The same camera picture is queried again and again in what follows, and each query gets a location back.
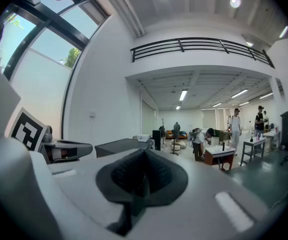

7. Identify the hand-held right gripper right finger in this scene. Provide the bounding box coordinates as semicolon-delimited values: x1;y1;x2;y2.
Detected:
143;148;189;207

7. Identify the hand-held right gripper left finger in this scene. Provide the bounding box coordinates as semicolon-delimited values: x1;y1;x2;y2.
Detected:
95;148;147;236

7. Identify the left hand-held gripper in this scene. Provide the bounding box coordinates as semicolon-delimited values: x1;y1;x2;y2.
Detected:
8;107;93;164

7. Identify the beige round pouf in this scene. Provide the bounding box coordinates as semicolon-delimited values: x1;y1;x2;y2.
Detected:
170;138;187;152

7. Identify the black speaker box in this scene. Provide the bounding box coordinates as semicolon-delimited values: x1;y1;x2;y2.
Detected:
152;130;162;151

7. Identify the orange sofa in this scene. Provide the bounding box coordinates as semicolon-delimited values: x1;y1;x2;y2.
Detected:
165;130;188;140

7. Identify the black coat stand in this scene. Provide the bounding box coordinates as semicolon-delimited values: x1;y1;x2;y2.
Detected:
160;118;167;149

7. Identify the wooden table white top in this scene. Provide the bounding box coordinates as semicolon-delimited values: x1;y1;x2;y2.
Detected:
203;145;236;171

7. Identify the row of ceiling tube lights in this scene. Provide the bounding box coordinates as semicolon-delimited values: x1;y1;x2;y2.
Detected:
175;88;274;110

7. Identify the grey table white top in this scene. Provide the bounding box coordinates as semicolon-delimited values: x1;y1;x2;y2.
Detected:
240;136;267;166

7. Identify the large black-framed window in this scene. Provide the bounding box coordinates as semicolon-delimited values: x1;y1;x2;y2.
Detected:
0;0;109;140

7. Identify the black balcony railing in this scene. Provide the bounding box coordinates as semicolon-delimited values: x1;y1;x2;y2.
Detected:
130;37;276;69

